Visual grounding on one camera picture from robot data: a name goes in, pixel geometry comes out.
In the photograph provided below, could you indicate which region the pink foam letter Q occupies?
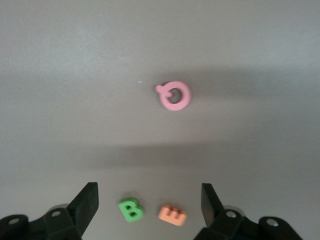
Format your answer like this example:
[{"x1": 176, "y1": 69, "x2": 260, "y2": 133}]
[{"x1": 154, "y1": 80, "x2": 192, "y2": 112}]

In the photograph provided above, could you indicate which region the green foam letter B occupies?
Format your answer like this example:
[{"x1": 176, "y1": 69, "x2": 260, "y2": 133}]
[{"x1": 117, "y1": 197, "x2": 145, "y2": 223}]

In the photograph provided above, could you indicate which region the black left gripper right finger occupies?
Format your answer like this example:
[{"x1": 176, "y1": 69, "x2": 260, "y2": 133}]
[{"x1": 193, "y1": 182, "x2": 306, "y2": 240}]

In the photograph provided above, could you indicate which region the orange foam letter E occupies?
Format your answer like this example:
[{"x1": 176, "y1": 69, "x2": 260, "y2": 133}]
[{"x1": 157, "y1": 203, "x2": 188, "y2": 227}]

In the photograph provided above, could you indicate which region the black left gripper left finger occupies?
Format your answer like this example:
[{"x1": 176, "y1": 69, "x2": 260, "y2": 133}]
[{"x1": 0, "y1": 181, "x2": 99, "y2": 240}]

